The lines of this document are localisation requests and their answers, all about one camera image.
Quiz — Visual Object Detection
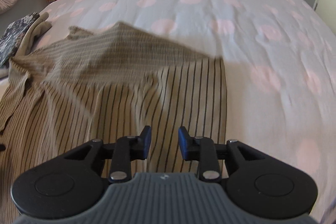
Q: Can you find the pink polka dot bedsheet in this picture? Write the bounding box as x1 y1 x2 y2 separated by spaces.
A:
37 0 335 223

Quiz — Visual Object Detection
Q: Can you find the beige striped shirt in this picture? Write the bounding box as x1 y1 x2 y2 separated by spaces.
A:
1 22 227 223

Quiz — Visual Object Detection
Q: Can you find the beige folded blanket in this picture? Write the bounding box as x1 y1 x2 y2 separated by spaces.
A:
15 12 52 57

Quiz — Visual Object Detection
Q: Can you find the dark floral folded garment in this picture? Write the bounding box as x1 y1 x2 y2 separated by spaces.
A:
1 12 40 68

